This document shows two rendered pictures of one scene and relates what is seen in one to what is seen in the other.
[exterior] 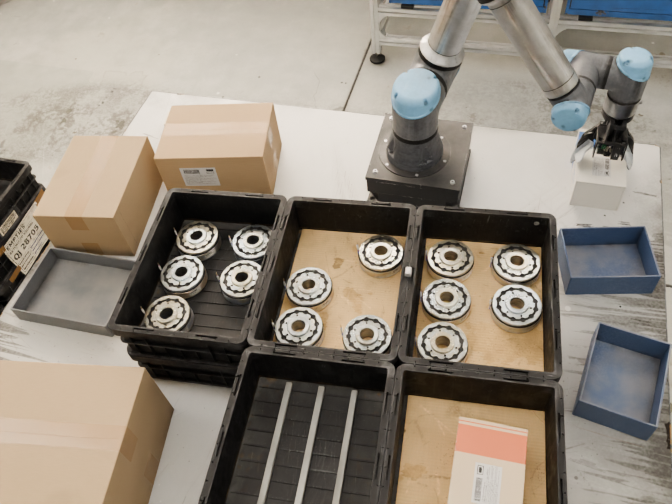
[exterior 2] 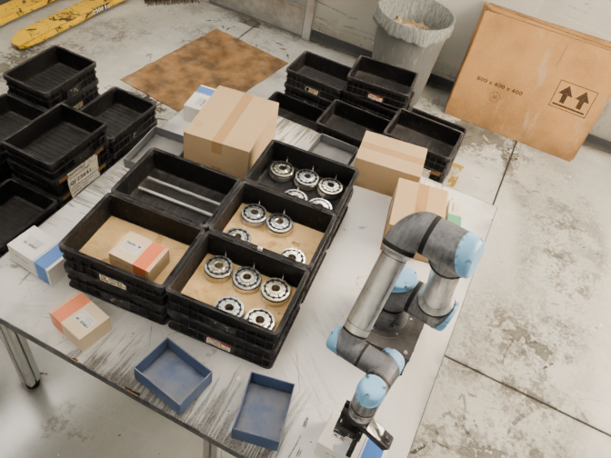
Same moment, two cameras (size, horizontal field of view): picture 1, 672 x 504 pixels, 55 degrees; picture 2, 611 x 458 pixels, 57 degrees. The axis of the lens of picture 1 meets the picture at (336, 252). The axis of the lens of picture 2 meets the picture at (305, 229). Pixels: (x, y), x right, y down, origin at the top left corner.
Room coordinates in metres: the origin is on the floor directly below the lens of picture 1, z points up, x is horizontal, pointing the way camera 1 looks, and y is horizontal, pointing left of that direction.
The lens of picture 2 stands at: (0.79, -1.45, 2.44)
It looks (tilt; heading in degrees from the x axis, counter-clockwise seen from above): 46 degrees down; 85
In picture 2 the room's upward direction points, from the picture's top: 12 degrees clockwise
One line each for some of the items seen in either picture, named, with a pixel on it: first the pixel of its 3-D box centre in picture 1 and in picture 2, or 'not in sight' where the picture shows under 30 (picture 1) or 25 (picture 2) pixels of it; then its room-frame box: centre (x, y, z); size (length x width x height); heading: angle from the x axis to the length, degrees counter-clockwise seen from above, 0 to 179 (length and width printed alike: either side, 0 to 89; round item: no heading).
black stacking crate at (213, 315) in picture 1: (209, 274); (301, 185); (0.89, 0.29, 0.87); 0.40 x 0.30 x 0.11; 163
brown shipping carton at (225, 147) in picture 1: (221, 151); (414, 219); (1.39, 0.28, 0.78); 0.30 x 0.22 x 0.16; 79
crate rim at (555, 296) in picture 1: (481, 285); (239, 281); (0.71, -0.28, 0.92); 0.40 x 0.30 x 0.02; 163
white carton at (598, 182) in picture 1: (597, 168); (352, 446); (1.14, -0.72, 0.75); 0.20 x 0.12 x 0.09; 158
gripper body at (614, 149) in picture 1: (612, 131); (354, 420); (1.11, -0.71, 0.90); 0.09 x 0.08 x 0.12; 158
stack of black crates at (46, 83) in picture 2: not in sight; (57, 102); (-0.53, 1.23, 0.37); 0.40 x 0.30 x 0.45; 68
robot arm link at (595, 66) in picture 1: (582, 73); (380, 366); (1.15, -0.62, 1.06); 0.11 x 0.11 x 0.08; 59
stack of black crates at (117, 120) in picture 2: not in sight; (115, 135); (-0.16, 1.08, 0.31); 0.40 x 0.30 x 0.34; 68
